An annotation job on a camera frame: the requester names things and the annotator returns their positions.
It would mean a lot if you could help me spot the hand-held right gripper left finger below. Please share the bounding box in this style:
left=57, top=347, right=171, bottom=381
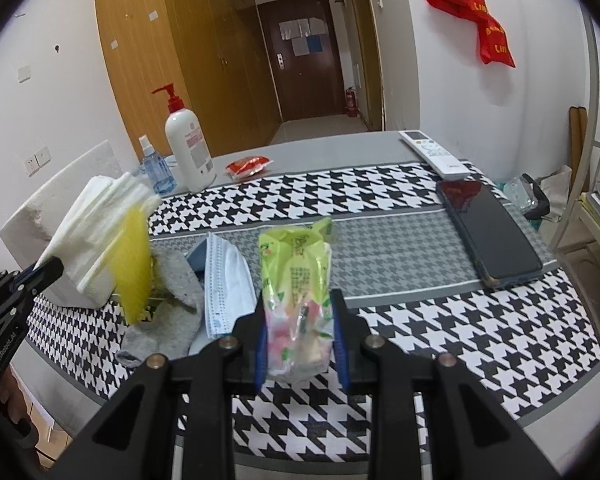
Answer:
left=66, top=305, right=271, bottom=480

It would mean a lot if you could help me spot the clear plastic bag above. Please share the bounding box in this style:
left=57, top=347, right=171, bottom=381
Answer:
left=502, top=175, right=539, bottom=210

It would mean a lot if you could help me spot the white pump bottle red cap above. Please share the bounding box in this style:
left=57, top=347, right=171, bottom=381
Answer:
left=151, top=84, right=217, bottom=192

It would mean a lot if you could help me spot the houndstooth tablecloth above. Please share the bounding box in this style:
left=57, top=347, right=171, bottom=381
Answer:
left=25, top=160, right=600, bottom=466

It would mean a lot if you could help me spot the blue face mask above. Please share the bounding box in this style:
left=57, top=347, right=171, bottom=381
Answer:
left=186, top=232, right=257, bottom=342

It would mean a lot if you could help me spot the wooden side door frame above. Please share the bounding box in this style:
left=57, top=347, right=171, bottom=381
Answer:
left=346, top=0, right=384, bottom=132

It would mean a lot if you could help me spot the blue paper notice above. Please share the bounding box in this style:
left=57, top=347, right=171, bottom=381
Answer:
left=292, top=35, right=324, bottom=55

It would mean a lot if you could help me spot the yellow foam net sleeve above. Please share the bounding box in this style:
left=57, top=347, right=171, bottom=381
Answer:
left=109, top=207, right=154, bottom=326

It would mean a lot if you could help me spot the white wall socket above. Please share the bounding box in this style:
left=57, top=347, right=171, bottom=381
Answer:
left=25, top=145, right=51, bottom=177

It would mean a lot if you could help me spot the small white cup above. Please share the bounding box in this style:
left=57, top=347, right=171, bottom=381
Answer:
left=138, top=136, right=176, bottom=197

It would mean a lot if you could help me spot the red plastic bag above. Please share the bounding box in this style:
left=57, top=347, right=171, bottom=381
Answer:
left=422, top=0, right=517, bottom=69

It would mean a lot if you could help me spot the white paper notice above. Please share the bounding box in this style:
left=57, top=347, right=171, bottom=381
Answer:
left=279, top=18, right=326, bottom=41

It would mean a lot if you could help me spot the black smartphone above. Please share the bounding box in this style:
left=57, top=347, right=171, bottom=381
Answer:
left=436, top=179, right=545, bottom=290

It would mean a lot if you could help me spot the dark brown door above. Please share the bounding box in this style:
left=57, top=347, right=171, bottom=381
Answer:
left=257, top=0, right=346, bottom=122

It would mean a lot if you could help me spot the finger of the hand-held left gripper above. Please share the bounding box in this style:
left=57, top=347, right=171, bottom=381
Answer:
left=7, top=256, right=65, bottom=308

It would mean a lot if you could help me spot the green plastic snack packet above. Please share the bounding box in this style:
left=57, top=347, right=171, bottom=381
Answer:
left=257, top=217, right=339, bottom=383

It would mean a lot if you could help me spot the grey sock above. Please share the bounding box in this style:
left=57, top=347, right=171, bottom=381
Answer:
left=115, top=250, right=207, bottom=368

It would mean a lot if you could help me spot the red sachet packet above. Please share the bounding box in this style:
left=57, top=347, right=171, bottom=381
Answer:
left=225, top=155, right=274, bottom=180

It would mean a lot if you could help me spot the wooden wardrobe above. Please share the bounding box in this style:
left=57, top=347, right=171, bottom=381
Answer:
left=94, top=0, right=282, bottom=162

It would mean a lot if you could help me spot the person's left hand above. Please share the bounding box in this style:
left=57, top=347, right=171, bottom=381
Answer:
left=0, top=365, right=33, bottom=436

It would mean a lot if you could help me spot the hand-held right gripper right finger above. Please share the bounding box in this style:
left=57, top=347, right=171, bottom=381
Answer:
left=331, top=289, right=562, bottom=480

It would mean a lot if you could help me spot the white remote control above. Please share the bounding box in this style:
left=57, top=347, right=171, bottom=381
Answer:
left=399, top=130, right=472, bottom=181

